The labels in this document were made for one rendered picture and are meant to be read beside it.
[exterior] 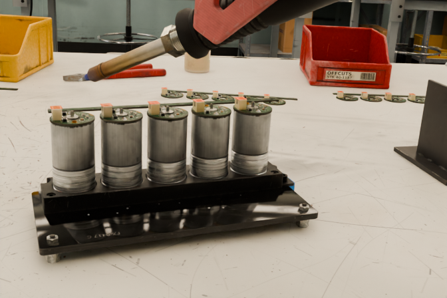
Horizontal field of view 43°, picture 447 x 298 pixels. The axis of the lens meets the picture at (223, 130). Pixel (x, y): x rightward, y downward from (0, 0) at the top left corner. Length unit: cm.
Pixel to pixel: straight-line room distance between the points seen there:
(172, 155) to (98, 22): 453
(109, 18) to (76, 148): 452
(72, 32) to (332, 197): 456
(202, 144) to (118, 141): 5
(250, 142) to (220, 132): 2
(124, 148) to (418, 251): 18
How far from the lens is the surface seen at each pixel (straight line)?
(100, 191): 34
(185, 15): 27
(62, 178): 34
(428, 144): 49
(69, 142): 33
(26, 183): 41
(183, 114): 34
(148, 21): 482
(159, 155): 34
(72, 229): 32
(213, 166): 35
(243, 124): 36
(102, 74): 31
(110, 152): 34
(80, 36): 489
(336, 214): 38
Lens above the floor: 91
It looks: 18 degrees down
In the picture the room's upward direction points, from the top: 3 degrees clockwise
